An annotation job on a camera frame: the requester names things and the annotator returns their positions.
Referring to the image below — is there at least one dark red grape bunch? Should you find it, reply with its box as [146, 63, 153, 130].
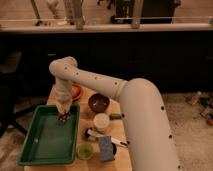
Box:
[58, 113, 71, 123]

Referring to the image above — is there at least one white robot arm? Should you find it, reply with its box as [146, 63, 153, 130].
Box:
[49, 57, 182, 171]

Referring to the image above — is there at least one green plastic tray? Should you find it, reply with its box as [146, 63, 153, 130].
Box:
[18, 104, 80, 166]

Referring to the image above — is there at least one orange plate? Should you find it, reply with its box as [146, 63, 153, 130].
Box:
[71, 84, 83, 101]

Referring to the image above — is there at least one dark maroon bowl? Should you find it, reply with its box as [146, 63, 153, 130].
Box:
[88, 93, 110, 113]

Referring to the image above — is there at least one white cup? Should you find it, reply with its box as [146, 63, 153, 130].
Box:
[93, 113, 110, 132]

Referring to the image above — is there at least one light green cup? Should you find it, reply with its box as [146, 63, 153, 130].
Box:
[77, 142, 93, 160]

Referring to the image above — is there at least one green chili pepper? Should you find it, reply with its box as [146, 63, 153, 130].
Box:
[109, 113, 121, 120]

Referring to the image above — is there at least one blue sponge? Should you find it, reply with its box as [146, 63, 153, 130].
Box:
[98, 136, 114, 162]

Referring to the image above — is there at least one black office chair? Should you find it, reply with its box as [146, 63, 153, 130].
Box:
[0, 52, 45, 138]

